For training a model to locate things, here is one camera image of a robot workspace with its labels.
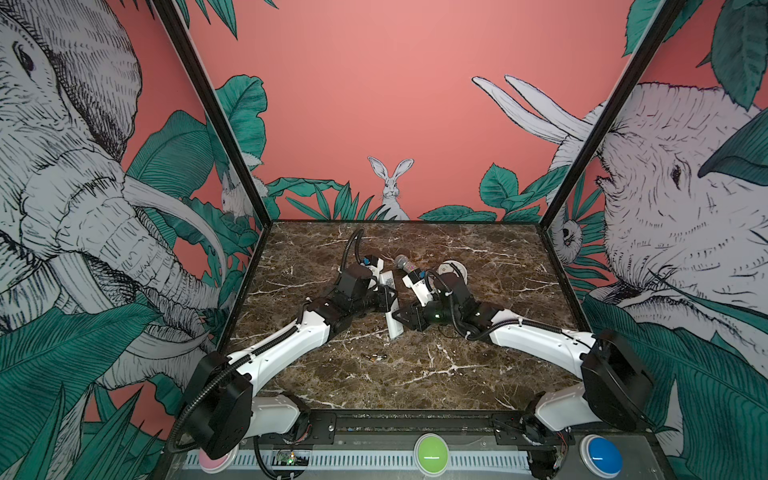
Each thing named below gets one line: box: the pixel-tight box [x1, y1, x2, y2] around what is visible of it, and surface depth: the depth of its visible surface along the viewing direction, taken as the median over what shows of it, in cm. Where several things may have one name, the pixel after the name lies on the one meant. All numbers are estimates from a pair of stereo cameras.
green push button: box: [413, 433, 449, 477], surface depth 71 cm
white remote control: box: [380, 270, 404, 340], surface depth 80 cm
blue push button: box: [579, 434, 623, 479], surface depth 71 cm
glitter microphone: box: [394, 254, 417, 273], surface depth 106 cm
